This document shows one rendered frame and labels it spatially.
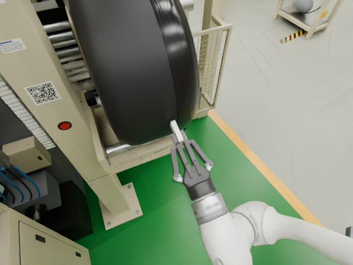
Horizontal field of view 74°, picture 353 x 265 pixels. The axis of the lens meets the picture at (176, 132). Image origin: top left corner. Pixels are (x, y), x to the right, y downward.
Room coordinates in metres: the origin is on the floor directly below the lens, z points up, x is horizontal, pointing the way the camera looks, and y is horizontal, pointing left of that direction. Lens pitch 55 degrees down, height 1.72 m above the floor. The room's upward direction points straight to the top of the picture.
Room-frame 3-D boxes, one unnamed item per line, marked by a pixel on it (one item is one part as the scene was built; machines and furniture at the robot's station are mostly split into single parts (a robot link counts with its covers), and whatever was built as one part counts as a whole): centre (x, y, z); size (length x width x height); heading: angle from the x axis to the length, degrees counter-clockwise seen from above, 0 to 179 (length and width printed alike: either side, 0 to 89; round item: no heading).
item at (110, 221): (0.55, 0.42, 0.01); 0.27 x 0.27 x 0.02; 23
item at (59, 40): (0.93, 0.54, 1.05); 0.20 x 0.15 x 0.30; 113
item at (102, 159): (0.60, 0.35, 0.90); 0.40 x 0.03 x 0.10; 23
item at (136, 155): (0.54, 0.13, 0.83); 0.36 x 0.09 x 0.06; 113
